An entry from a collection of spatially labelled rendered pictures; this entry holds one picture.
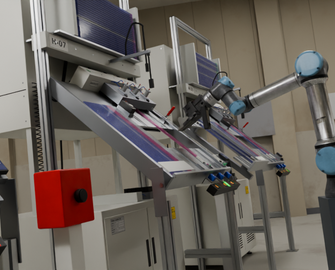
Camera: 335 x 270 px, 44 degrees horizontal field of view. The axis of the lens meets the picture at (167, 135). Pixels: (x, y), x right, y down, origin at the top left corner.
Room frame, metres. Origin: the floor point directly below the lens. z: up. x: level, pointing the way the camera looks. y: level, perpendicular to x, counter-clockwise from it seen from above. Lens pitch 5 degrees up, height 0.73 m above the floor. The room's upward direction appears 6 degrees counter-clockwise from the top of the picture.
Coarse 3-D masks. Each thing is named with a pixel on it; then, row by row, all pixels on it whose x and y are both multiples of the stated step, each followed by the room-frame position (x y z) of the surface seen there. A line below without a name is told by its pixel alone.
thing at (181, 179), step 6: (216, 168) 1.90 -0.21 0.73; (222, 168) 1.96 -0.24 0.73; (228, 168) 2.04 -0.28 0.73; (174, 174) 1.49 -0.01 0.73; (180, 174) 1.52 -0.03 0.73; (186, 174) 1.58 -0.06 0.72; (192, 174) 1.64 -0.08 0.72; (198, 174) 1.70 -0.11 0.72; (204, 174) 1.77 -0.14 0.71; (216, 174) 1.93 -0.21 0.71; (174, 180) 1.51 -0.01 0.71; (180, 180) 1.57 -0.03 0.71; (186, 180) 1.62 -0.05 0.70; (192, 180) 1.69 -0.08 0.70; (198, 180) 1.75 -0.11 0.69; (204, 180) 1.83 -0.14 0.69; (216, 180) 2.00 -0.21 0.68; (168, 186) 1.50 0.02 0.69; (174, 186) 1.56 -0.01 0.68; (180, 186) 1.62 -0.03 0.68
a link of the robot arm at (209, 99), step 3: (207, 93) 2.00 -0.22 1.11; (204, 96) 2.00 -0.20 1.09; (207, 96) 2.00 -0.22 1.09; (210, 96) 1.99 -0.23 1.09; (204, 99) 2.01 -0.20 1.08; (207, 99) 1.99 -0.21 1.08; (210, 99) 1.99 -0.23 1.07; (213, 99) 1.99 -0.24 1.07; (207, 102) 2.00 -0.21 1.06; (210, 102) 2.00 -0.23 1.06; (213, 102) 2.00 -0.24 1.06; (216, 102) 2.01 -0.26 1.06; (210, 105) 2.02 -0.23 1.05; (213, 105) 2.02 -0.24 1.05
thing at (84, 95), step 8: (72, 88) 1.78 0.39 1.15; (80, 88) 1.86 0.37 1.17; (80, 96) 1.74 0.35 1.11; (88, 96) 1.81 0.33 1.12; (96, 96) 1.89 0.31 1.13; (104, 104) 1.85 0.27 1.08; (112, 104) 1.93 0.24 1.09; (136, 112) 2.06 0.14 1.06; (144, 112) 2.17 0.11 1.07; (136, 120) 1.93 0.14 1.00; (144, 120) 2.02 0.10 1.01; (152, 120) 2.11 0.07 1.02; (144, 128) 2.06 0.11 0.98; (152, 128) 2.00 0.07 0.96; (168, 128) 2.16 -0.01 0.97
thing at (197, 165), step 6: (174, 150) 1.85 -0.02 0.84; (180, 150) 1.91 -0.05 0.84; (186, 150) 1.96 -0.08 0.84; (192, 150) 2.04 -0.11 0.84; (198, 150) 2.11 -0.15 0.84; (180, 156) 1.82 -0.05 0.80; (186, 156) 1.87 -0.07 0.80; (192, 156) 1.93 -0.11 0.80; (204, 156) 2.06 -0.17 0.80; (186, 162) 1.79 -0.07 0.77; (192, 162) 1.83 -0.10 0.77; (198, 162) 1.90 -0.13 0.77; (210, 162) 2.03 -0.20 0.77; (216, 162) 2.10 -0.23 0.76; (198, 168) 1.81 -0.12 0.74; (204, 168) 1.87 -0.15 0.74; (210, 168) 1.91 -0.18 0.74
